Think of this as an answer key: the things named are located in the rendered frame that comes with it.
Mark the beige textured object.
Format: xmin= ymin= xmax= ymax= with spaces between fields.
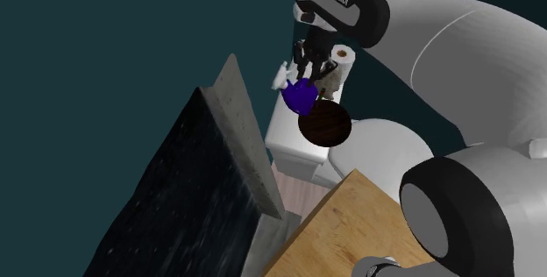
xmin=317 ymin=71 xmax=344 ymax=100

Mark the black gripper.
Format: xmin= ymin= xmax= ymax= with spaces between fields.
xmin=293 ymin=25 xmax=338 ymax=85

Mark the white spray bottle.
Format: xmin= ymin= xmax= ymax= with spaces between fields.
xmin=270 ymin=60 xmax=297 ymax=92

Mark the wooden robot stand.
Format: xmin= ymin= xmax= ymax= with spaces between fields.
xmin=261 ymin=167 xmax=437 ymax=277

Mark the black speckled vanity counter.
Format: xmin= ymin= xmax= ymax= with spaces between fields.
xmin=82 ymin=53 xmax=302 ymax=277

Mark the dark brown round plate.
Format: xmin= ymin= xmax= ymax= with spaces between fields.
xmin=297 ymin=98 xmax=353 ymax=148

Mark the white paper roll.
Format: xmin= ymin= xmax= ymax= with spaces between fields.
xmin=330 ymin=44 xmax=357 ymax=95

